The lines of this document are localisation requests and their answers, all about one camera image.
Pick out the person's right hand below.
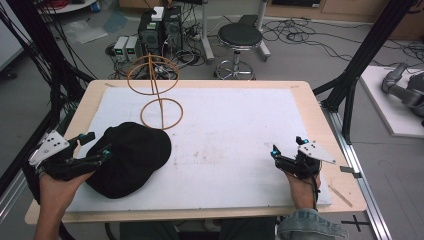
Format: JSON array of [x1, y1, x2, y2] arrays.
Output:
[[285, 170, 323, 212]]

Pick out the thin wooden stick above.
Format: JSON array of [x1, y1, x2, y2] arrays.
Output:
[[327, 184, 354, 209]]

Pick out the black round stool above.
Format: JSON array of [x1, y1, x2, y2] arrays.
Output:
[[214, 22, 265, 81]]

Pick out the white floor board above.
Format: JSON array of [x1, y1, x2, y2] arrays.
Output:
[[359, 65, 424, 139]]

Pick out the grey power supply unit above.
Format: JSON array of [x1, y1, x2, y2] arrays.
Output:
[[124, 35, 140, 62], [113, 35, 130, 63]]

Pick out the grey metal bracket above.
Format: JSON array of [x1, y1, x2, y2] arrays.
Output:
[[339, 165, 363, 180]]

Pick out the wooden ring hat stand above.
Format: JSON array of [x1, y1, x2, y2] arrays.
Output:
[[126, 53, 185, 131]]

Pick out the white box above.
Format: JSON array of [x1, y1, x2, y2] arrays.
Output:
[[151, 6, 165, 22]]

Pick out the aluminium rail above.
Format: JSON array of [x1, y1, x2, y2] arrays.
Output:
[[320, 101, 394, 240]]

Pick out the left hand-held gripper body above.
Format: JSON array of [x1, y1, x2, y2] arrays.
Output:
[[27, 129, 103, 182]]

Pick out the person's left hand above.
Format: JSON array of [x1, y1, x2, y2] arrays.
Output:
[[39, 170, 95, 216]]

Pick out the black baseball cap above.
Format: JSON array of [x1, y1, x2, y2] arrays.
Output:
[[85, 121, 173, 200]]

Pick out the person's dark trousers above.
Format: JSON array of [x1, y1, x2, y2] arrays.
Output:
[[119, 217, 278, 240]]

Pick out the black computer tower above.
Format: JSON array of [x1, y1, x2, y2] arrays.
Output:
[[162, 5, 184, 53], [137, 9, 165, 56]]

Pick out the white desk leg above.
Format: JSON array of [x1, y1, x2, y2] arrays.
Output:
[[199, 0, 216, 65], [255, 0, 272, 63]]

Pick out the white table mat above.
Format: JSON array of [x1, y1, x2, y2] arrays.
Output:
[[65, 86, 334, 213]]

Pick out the clear plastic sheet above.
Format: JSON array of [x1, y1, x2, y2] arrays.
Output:
[[62, 19, 109, 45]]

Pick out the round white table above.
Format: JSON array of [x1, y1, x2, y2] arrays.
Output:
[[35, 0, 98, 15]]

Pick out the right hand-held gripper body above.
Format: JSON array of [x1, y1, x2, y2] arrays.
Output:
[[274, 141, 337, 182]]

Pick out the black metal frame post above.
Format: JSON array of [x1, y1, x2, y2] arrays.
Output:
[[0, 0, 96, 198], [312, 0, 418, 145]]

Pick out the tangle of black floor cables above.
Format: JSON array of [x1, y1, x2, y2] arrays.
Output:
[[261, 17, 424, 69]]

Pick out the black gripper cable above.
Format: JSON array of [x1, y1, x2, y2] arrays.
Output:
[[303, 162, 320, 212]]

